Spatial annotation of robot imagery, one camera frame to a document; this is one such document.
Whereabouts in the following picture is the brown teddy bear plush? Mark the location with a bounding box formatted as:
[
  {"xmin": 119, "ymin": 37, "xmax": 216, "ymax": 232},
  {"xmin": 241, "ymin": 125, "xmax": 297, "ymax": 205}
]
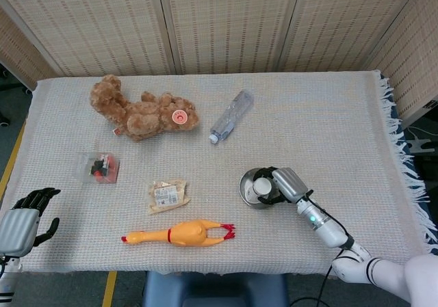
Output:
[{"xmin": 89, "ymin": 75, "xmax": 201, "ymax": 142}]

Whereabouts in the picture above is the clear box with red items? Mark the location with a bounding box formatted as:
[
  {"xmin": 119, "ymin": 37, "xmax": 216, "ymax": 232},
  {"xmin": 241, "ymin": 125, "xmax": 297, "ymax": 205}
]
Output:
[{"xmin": 77, "ymin": 151, "xmax": 121, "ymax": 185}]

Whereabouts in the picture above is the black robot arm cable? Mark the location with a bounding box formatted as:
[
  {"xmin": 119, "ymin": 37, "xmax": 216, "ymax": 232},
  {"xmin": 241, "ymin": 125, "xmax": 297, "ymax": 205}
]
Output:
[{"xmin": 306, "ymin": 189, "xmax": 357, "ymax": 307}]

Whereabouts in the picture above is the clear plastic water bottle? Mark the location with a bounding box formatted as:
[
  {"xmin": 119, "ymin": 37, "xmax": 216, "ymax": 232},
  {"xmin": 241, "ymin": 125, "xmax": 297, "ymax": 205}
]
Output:
[{"xmin": 209, "ymin": 90, "xmax": 255, "ymax": 146}]

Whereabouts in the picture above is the white paper cup blue print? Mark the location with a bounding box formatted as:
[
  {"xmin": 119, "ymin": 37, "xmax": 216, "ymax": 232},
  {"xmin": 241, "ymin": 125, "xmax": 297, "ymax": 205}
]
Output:
[{"xmin": 246, "ymin": 176, "xmax": 274, "ymax": 202}]

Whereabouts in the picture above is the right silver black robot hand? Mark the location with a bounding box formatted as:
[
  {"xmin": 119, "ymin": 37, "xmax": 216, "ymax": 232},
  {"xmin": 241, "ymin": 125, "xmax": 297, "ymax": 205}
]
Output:
[{"xmin": 253, "ymin": 165, "xmax": 314, "ymax": 206}]

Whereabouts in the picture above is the round metal plate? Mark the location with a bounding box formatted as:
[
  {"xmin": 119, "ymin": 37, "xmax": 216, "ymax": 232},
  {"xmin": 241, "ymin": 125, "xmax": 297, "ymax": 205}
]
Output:
[{"xmin": 238, "ymin": 167, "xmax": 285, "ymax": 211}]

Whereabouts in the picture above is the beige woven tablecloth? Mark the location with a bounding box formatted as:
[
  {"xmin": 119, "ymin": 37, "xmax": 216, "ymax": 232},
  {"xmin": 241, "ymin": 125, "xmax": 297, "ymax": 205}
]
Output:
[{"xmin": 0, "ymin": 69, "xmax": 433, "ymax": 275}]

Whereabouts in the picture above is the black office chair base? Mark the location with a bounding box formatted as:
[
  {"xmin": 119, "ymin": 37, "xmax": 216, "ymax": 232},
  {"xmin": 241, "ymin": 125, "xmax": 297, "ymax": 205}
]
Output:
[{"xmin": 0, "ymin": 64, "xmax": 34, "ymax": 127}]

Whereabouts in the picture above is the woven folding screen panel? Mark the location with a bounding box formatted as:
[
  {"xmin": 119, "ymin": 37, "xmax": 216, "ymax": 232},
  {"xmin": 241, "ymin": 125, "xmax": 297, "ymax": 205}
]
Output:
[
  {"xmin": 0, "ymin": 0, "xmax": 176, "ymax": 79},
  {"xmin": 157, "ymin": 0, "xmax": 304, "ymax": 76},
  {"xmin": 363, "ymin": 0, "xmax": 438, "ymax": 122},
  {"xmin": 283, "ymin": 0, "xmax": 426, "ymax": 72},
  {"xmin": 0, "ymin": 8, "xmax": 66, "ymax": 91}
]

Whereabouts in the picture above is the dark blue table underlay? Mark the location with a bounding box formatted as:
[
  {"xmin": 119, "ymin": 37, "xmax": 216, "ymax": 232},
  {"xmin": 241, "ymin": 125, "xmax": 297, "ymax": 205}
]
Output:
[{"xmin": 389, "ymin": 105, "xmax": 424, "ymax": 188}]

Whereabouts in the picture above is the yellow rubber chicken toy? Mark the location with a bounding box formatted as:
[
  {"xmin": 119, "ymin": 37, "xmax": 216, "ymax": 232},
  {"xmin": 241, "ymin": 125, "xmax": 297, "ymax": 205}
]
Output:
[{"xmin": 120, "ymin": 219, "xmax": 236, "ymax": 247}]

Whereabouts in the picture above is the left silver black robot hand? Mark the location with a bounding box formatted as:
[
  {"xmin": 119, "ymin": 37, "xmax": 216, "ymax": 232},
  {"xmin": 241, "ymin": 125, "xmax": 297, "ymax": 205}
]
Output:
[{"xmin": 0, "ymin": 187, "xmax": 62, "ymax": 257}]

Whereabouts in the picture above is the clear bag of snacks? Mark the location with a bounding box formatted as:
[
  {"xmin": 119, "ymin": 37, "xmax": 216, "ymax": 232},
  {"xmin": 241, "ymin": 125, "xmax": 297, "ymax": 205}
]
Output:
[{"xmin": 147, "ymin": 178, "xmax": 192, "ymax": 215}]

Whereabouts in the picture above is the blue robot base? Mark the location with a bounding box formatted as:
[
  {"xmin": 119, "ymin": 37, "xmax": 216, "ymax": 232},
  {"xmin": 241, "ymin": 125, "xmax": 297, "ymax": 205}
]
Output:
[{"xmin": 142, "ymin": 271, "xmax": 290, "ymax": 307}]

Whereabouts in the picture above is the grey metal stand foot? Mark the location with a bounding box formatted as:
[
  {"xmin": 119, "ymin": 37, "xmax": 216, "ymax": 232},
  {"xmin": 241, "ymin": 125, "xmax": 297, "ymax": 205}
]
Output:
[{"xmin": 408, "ymin": 137, "xmax": 438, "ymax": 155}]

